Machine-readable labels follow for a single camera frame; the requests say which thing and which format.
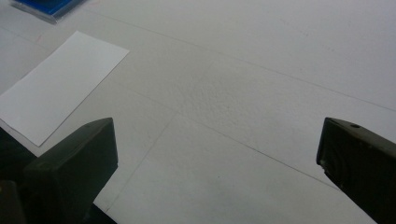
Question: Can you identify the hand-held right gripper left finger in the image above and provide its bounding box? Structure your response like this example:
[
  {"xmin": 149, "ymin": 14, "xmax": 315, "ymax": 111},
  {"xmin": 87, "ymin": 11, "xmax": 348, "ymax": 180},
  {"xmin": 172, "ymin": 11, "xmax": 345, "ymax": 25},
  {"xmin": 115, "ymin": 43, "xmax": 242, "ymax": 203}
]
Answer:
[{"xmin": 21, "ymin": 117, "xmax": 119, "ymax": 224}]

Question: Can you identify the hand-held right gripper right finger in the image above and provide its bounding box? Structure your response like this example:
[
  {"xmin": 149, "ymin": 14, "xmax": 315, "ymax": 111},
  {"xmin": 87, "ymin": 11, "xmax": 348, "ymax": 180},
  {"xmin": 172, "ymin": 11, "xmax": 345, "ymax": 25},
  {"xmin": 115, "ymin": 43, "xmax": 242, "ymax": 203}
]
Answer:
[{"xmin": 316, "ymin": 117, "xmax": 396, "ymax": 224}]

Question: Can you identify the blue ink pad clear case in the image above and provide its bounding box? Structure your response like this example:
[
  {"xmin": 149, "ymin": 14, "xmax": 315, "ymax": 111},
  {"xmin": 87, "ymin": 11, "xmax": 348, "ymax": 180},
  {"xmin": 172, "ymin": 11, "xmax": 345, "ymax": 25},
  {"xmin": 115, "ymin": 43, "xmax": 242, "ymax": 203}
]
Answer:
[{"xmin": 10, "ymin": 0, "xmax": 87, "ymax": 24}]

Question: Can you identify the white paper sheet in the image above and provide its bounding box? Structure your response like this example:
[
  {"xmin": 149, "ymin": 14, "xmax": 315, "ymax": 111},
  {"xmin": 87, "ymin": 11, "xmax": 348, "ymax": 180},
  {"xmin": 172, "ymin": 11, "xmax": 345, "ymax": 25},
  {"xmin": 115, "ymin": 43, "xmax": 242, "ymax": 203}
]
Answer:
[{"xmin": 0, "ymin": 30, "xmax": 131, "ymax": 147}]

